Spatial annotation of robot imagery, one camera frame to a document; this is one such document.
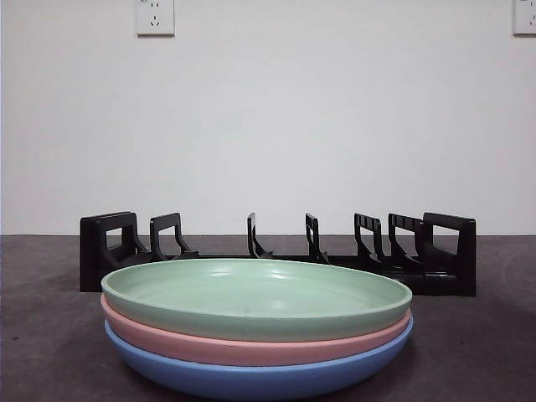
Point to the green round plate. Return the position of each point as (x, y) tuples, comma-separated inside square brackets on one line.
[(251, 293)]

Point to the pink round plate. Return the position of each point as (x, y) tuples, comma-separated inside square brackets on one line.
[(251, 349)]

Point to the blue round plate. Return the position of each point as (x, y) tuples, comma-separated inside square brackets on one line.
[(251, 377)]

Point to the black plastic plate rack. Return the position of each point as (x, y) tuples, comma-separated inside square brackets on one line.
[(460, 259)]

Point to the white wall socket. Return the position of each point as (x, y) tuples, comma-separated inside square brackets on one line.
[(525, 19), (155, 19)]

